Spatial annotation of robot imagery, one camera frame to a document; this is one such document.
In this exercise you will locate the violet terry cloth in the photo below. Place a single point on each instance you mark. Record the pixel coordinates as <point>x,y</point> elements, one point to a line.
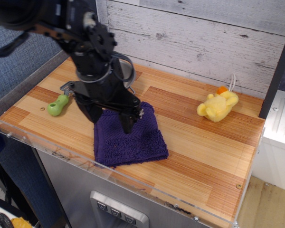
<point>112,147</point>

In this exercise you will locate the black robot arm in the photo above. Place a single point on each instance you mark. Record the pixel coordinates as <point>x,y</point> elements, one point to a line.
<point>74,25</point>

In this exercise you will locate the silver button control panel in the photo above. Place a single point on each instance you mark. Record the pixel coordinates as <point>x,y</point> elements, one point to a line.
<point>110,213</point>

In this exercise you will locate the clear acrylic front guard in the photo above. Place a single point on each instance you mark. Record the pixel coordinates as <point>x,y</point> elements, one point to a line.
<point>203,178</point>

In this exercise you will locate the green-handled grey toy spatula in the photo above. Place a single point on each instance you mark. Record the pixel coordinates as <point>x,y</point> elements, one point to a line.
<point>55,108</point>

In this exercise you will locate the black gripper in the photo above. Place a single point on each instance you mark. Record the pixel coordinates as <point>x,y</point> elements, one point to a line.
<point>108,93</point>

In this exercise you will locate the yellow plush duck toy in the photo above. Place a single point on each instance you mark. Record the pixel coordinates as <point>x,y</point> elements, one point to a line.
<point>217,106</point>

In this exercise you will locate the yellow object bottom left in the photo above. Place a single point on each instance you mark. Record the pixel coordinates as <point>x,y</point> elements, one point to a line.
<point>20,223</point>

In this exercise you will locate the white appliance with metal top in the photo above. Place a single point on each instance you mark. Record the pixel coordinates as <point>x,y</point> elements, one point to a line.
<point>269,164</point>

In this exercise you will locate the stainless steel two-handled bowl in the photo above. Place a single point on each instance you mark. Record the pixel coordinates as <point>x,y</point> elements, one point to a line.
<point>127,69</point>

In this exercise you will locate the black vertical post right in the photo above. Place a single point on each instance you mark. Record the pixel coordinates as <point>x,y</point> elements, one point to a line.
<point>274,85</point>

